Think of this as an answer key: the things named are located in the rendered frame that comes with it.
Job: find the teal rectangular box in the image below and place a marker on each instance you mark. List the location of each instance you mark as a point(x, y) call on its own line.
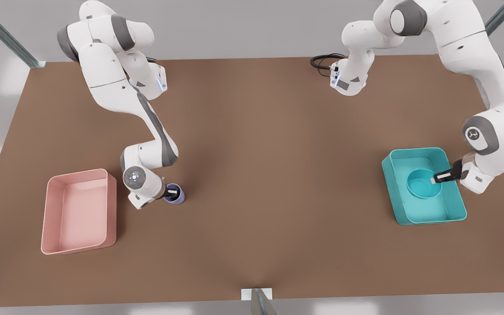
point(423, 186)

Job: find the purple cup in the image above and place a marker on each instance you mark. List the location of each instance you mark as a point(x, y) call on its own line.
point(177, 195)

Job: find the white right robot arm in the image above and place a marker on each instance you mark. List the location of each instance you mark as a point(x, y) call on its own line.
point(107, 74)

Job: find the teal bowl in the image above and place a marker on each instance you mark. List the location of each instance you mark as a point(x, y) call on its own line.
point(420, 183)

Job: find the pink rectangular box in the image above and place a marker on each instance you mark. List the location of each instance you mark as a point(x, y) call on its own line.
point(79, 211)

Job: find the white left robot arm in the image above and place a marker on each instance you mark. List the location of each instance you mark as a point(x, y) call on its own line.
point(470, 48)

